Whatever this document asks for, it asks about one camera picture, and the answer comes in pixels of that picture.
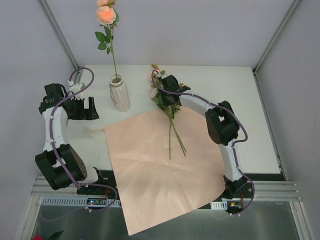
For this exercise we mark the white cable duct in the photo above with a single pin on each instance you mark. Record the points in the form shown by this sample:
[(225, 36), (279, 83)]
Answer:
[(69, 201), (219, 205)]

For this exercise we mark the right aluminium frame post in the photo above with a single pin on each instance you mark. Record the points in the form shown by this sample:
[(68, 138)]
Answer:
[(277, 34)]

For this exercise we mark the peach wrapping paper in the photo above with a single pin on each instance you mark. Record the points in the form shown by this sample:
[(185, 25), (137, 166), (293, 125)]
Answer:
[(153, 188)]

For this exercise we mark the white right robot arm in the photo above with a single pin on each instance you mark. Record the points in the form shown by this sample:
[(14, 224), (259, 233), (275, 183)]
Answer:
[(222, 126)]

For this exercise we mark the aluminium frame post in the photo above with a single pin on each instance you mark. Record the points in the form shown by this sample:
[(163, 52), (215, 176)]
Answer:
[(58, 33), (277, 34)]

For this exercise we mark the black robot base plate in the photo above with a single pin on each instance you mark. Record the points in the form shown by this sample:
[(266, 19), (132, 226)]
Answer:
[(232, 198)]

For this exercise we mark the small peach rose stem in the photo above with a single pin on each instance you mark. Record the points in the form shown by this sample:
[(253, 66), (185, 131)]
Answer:
[(172, 130)]

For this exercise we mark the left aluminium frame post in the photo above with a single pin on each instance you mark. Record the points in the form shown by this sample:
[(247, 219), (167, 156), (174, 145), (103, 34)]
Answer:
[(58, 33)]

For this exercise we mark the left white cable duct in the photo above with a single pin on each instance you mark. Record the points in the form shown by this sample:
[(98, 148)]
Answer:
[(69, 201)]

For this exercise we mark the cream printed ribbon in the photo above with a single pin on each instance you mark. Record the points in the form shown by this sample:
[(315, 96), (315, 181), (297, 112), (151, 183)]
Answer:
[(96, 133)]

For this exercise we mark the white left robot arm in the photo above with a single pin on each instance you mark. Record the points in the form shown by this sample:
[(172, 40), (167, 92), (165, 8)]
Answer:
[(59, 163)]

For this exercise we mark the aluminium front rail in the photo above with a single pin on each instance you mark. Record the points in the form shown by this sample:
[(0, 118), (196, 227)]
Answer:
[(286, 191)]

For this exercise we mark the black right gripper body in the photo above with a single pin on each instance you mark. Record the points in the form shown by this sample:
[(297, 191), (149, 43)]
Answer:
[(164, 96)]

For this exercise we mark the right white cable duct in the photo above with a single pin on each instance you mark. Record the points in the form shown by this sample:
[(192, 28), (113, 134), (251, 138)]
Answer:
[(219, 205)]

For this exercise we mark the white ribbed ceramic vase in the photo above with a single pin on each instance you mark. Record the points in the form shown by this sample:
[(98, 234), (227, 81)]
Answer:
[(119, 93)]

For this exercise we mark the pale pink rose stem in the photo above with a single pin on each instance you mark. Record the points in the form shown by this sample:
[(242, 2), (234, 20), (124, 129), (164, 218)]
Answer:
[(157, 99)]

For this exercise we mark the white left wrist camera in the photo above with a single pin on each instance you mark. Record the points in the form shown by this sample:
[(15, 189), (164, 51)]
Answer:
[(74, 88)]

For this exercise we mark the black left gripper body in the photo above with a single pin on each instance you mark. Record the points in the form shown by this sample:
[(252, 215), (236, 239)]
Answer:
[(85, 109)]

